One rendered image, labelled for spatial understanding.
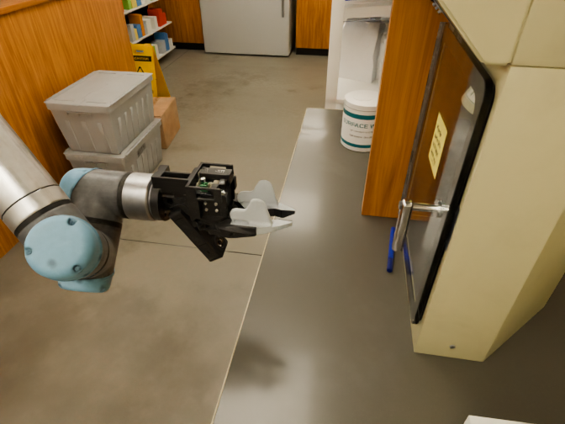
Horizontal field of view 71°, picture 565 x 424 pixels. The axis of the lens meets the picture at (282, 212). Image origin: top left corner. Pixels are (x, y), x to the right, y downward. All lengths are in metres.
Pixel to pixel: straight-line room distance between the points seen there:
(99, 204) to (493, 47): 0.55
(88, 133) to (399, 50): 2.16
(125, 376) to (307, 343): 1.27
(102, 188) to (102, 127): 1.96
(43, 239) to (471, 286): 0.55
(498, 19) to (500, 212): 0.22
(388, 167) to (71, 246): 0.65
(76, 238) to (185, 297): 1.59
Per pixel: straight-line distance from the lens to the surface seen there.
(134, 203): 0.64
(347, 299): 0.79
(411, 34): 0.82
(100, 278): 0.66
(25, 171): 0.57
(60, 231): 0.52
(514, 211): 0.55
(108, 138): 2.64
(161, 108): 3.40
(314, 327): 0.74
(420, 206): 0.58
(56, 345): 2.11
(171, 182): 0.61
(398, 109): 0.86
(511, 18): 0.45
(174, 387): 1.80
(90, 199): 0.67
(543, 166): 0.53
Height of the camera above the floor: 1.53
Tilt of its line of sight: 37 degrees down
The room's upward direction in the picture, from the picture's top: straight up
